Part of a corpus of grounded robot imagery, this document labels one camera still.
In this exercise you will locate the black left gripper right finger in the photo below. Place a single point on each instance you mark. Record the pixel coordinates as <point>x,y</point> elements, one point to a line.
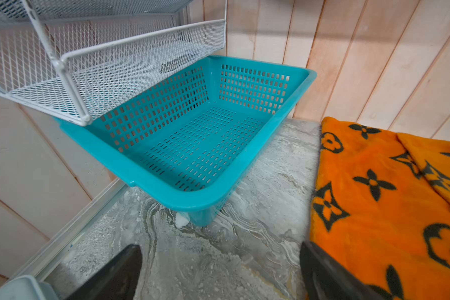
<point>326,279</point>

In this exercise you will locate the white plastic tray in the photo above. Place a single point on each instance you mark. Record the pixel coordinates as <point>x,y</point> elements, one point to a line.
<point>27,288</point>

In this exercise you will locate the aluminium wall rail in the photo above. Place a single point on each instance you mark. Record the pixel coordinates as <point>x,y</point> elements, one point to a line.
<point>42,264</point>

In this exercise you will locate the white wire mesh shelf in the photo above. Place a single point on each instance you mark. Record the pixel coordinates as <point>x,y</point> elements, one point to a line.
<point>77,60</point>

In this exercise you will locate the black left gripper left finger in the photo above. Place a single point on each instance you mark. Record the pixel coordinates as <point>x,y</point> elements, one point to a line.
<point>117,280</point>

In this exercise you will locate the orange patterned pillowcase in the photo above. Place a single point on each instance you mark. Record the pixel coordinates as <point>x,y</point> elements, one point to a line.
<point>381,209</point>

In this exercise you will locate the teal plastic basket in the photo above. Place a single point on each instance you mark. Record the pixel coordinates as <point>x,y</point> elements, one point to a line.
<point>189,140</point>

